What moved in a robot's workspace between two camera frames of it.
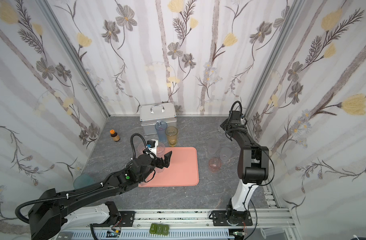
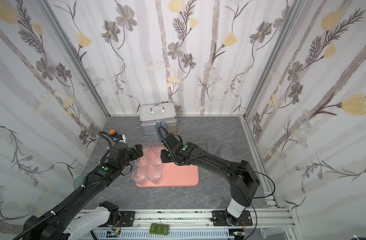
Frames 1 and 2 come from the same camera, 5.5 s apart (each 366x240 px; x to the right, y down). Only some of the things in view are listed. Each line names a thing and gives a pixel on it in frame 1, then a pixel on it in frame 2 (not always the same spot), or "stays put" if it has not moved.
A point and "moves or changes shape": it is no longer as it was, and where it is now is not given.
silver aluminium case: (150, 114) stays put
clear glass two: (160, 148) stays put
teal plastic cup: (82, 180) stays put
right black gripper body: (231, 124) → (165, 155)
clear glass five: (220, 129) moves or changes shape
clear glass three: (158, 170) moves or changes shape
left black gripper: (158, 160) → (134, 152)
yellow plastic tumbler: (172, 132) stays put
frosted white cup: (213, 145) stays put
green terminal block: (161, 229) stays put
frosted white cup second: (225, 154) stays put
